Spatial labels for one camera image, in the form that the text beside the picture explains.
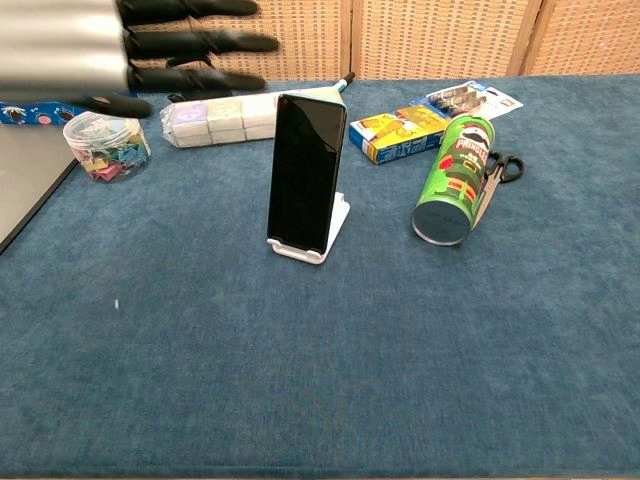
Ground black handled scissors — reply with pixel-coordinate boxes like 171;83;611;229
469;149;526;232

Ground yellow and blue snack box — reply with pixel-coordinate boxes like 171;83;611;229
348;106;454;166

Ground white phone stand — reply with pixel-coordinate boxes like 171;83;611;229
267;192;352;266

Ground black teapot with handle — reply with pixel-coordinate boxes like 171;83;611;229
165;55;235;104

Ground blue Oreo cookie box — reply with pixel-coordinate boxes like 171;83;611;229
0;90;139;129

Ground blue felt table cover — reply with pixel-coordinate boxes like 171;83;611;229
0;73;640;479

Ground binder clip blister pack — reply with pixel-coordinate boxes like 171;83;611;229
409;79;525;121

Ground black smartphone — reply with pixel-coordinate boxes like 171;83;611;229
266;92;349;255

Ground green Pringles can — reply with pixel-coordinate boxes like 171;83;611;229
411;114;496;247

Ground wicker folding screen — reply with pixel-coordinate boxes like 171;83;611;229
189;0;640;84

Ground wrapped row of tissue packs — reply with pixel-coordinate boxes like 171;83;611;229
159;85;348;149

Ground silver laptop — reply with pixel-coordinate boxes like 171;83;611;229
0;127;80;255

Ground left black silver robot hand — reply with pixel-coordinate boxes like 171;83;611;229
0;0;280;120

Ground clear jar of colourful clips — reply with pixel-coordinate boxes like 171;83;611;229
62;110;152;184

